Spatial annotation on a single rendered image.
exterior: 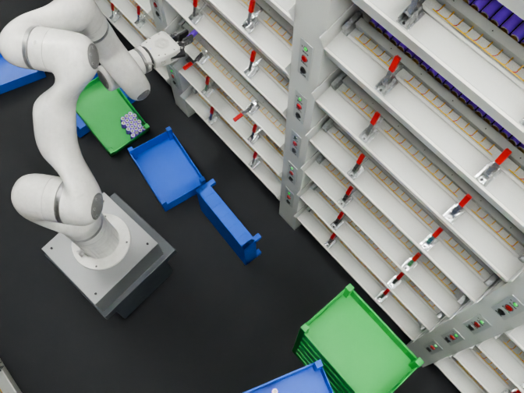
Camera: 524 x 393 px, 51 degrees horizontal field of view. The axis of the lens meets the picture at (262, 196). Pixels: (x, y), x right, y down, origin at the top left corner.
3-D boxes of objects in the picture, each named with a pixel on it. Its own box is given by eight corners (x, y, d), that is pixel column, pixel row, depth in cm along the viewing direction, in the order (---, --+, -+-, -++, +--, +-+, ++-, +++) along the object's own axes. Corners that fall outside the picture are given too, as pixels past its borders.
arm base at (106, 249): (94, 282, 172) (73, 267, 155) (61, 239, 178) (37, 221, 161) (142, 243, 176) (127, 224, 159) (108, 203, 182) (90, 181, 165)
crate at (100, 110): (149, 130, 238) (150, 126, 231) (111, 157, 233) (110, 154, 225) (106, 75, 236) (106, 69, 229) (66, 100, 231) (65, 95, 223)
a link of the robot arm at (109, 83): (147, 65, 169) (130, 44, 171) (111, 83, 163) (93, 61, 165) (147, 80, 176) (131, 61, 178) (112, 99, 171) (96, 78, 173)
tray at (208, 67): (287, 154, 178) (279, 147, 169) (175, 41, 197) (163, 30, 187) (331, 111, 176) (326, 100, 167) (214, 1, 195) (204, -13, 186)
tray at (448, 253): (472, 302, 138) (479, 303, 125) (311, 143, 157) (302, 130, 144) (532, 247, 137) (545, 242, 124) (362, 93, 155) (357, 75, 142)
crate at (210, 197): (245, 265, 214) (261, 253, 216) (244, 249, 195) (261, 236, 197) (200, 210, 223) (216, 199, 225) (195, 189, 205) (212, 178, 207)
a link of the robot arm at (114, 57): (129, 46, 143) (158, 91, 173) (95, 5, 146) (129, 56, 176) (102, 67, 142) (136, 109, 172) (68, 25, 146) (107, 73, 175)
